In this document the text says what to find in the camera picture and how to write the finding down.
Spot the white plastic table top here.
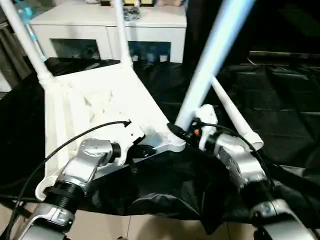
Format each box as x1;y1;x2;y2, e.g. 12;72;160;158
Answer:
34;65;188;201

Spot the white plastic table leg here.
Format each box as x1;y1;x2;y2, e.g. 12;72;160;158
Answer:
0;0;55;86
113;0;135;71
174;0;257;131
210;76;265;151

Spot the black work mat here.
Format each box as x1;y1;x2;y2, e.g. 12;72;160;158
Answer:
0;56;320;233

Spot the clear bag of black parts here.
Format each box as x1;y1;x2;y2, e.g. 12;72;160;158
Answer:
122;6;141;23

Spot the white glass-door cabinet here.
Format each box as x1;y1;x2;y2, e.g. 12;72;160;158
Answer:
29;2;188;64

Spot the blue white striped pole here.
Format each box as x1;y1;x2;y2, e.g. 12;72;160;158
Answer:
21;4;48;64

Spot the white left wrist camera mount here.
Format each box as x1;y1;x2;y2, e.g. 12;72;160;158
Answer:
115;120;147;167

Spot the black left wrist camera cable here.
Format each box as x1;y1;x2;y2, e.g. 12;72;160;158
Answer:
0;119;133;240

